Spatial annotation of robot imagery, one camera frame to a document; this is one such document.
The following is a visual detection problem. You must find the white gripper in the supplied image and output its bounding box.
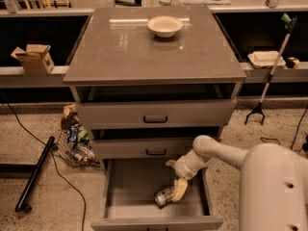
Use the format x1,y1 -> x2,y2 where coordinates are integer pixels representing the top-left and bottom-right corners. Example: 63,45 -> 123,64
166,149 -> 209,202

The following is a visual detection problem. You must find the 7up soda can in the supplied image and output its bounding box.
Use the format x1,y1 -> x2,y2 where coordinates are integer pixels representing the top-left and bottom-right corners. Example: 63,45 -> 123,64
154,187 -> 174,208

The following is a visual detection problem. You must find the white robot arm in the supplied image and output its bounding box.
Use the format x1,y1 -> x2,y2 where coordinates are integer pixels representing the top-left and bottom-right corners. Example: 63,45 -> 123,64
167,136 -> 308,231

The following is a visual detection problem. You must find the grey open bottom drawer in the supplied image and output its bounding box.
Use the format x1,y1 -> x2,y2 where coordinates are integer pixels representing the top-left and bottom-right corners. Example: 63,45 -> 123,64
91,157 -> 222,231

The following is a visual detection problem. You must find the grey middle drawer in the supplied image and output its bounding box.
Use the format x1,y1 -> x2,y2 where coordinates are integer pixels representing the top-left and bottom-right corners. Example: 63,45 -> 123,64
91,138 -> 193,159

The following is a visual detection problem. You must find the grey top drawer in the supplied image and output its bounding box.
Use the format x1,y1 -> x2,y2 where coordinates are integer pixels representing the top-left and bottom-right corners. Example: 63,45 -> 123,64
76,100 -> 236,130

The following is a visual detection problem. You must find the grey drawer cabinet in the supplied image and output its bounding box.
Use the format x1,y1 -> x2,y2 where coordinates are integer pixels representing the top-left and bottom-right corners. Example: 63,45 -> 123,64
63,6 -> 247,231

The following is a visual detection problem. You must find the black metal floor bar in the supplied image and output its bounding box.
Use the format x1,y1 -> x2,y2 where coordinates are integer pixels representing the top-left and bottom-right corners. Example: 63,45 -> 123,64
14,136 -> 55,213

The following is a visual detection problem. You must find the white foam takeout container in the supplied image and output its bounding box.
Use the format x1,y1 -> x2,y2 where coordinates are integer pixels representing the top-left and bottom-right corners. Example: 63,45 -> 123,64
247,51 -> 278,68

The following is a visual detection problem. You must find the white paper bowl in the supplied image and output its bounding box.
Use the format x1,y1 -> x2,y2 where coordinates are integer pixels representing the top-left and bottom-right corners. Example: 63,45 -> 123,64
147,16 -> 184,39

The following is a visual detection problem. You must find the yellow tape measure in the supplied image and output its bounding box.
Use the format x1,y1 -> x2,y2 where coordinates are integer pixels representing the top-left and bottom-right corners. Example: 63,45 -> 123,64
286,57 -> 299,68

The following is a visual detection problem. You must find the brown cardboard box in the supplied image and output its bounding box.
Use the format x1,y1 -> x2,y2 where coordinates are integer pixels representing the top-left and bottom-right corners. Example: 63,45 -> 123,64
11,44 -> 55,75

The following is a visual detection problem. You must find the reacher grabber tool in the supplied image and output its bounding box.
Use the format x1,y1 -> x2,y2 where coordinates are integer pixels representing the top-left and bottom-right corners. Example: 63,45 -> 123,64
244,13 -> 297,125

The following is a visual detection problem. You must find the black power adapter with cable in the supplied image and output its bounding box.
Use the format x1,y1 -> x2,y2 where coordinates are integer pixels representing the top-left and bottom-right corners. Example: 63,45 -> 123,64
260,106 -> 308,153

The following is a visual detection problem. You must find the black floor cable left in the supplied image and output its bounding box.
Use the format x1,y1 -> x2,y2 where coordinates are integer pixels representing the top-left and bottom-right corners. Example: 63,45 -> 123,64
0,90 -> 88,231

